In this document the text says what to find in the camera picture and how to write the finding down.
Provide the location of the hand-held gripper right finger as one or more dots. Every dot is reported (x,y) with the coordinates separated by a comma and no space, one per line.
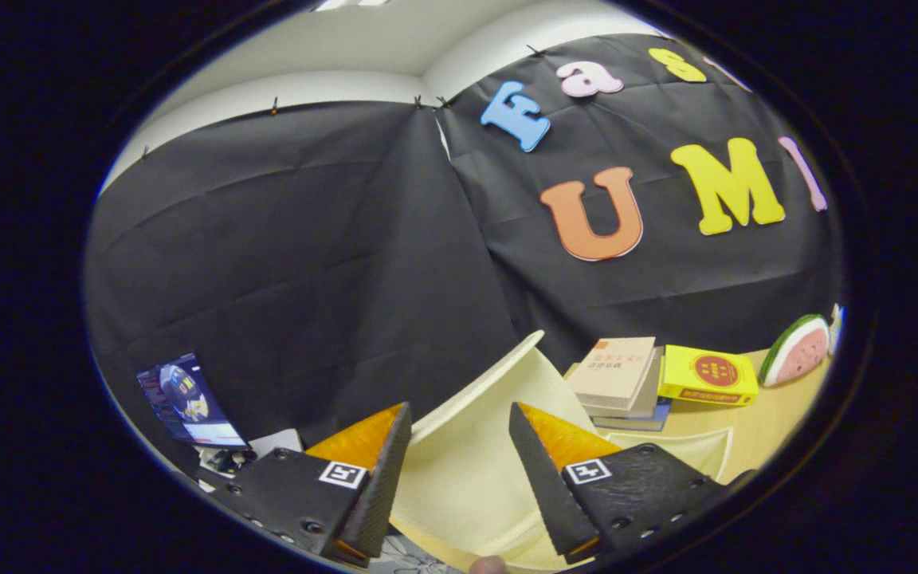
(547,486)

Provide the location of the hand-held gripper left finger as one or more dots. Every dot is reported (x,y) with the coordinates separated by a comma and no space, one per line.
(383,494)

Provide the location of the cream storage box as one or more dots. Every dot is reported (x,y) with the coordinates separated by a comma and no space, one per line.
(467,478)

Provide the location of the blue book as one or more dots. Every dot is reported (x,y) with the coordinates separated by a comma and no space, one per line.
(634,423)

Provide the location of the white paper sheet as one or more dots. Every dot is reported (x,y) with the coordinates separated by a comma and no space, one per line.
(280,442)

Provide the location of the yellow book with red circle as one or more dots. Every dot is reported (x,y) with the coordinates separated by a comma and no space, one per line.
(706,371)

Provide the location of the lit display screen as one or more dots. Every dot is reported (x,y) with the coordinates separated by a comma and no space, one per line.
(188,399)

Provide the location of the watermelon slice plush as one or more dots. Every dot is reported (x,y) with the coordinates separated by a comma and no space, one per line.
(798,351)

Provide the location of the white plush toy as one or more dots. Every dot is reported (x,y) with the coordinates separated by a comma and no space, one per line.
(836,327)

